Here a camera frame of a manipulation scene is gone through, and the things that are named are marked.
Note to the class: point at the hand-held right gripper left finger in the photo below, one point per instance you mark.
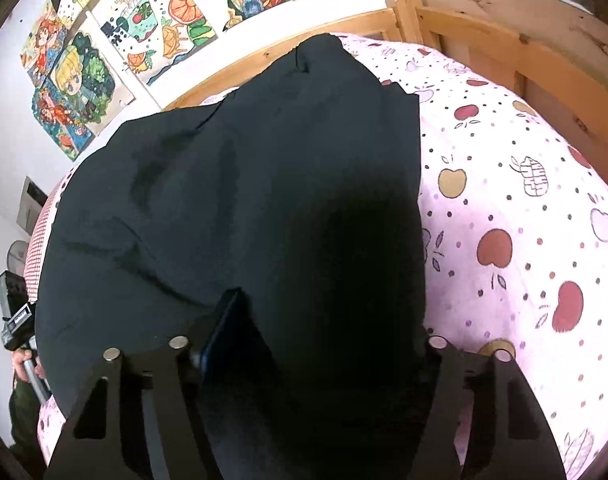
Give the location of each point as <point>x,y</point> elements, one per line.
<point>224,330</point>

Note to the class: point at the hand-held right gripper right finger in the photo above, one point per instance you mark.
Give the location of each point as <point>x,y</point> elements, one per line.
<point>446,390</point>

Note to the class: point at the dark padded jacket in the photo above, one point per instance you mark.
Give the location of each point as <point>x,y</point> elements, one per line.
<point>234,185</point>

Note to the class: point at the person's left forearm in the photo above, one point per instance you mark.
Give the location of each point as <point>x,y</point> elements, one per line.
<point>26,420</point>

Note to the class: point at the person's left hand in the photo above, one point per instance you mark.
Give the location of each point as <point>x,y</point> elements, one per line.
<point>21,362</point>

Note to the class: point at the standing fan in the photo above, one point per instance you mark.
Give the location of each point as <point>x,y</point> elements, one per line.
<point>18,257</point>

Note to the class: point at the red checked cloth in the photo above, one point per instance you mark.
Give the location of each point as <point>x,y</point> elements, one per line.
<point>41,230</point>

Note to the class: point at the pink apple print bedsheet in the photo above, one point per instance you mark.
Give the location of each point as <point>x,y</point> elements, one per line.
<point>508,210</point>

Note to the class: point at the group of colourful cartoon drawings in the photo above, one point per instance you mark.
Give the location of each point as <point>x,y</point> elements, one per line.
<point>134,25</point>

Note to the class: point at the grey wall panel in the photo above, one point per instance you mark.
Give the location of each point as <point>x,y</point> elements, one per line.
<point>31,205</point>

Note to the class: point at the wooden bed frame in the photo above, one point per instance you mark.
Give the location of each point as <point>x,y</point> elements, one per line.
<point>523,40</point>

